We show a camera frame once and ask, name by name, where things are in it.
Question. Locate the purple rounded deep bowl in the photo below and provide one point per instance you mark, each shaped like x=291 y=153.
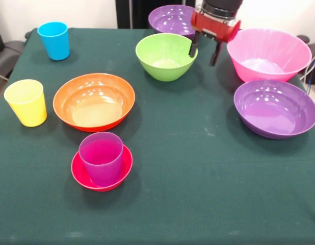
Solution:
x=167 y=20

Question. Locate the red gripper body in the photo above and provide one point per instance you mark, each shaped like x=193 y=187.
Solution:
x=213 y=26

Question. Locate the orange wide shallow bowl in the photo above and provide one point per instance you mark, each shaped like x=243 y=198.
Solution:
x=93 y=104

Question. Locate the purple wide shallow bowl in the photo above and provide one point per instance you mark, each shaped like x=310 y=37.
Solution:
x=274 y=109

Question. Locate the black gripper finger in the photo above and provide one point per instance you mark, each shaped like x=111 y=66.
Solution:
x=193 y=46
x=215 y=54

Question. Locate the dark green table cloth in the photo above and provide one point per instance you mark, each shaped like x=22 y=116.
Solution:
x=223 y=191

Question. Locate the red small bowl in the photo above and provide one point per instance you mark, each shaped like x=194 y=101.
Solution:
x=79 y=176

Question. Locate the purple plastic cup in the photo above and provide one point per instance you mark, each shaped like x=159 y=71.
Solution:
x=102 y=171

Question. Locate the blue plastic cup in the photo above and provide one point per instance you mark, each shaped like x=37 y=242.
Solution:
x=55 y=43

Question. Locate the green bowl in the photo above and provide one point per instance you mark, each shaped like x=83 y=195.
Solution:
x=160 y=58

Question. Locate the yellow plastic cup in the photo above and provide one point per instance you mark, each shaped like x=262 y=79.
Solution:
x=27 y=109

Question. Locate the black small knob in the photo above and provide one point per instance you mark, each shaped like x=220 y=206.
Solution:
x=27 y=35

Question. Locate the black office chair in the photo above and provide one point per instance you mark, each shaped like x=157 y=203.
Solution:
x=9 y=51

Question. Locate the black rounded object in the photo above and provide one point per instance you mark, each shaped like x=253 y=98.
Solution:
x=303 y=38

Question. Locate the pink large bowl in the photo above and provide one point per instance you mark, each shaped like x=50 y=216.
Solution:
x=267 y=56

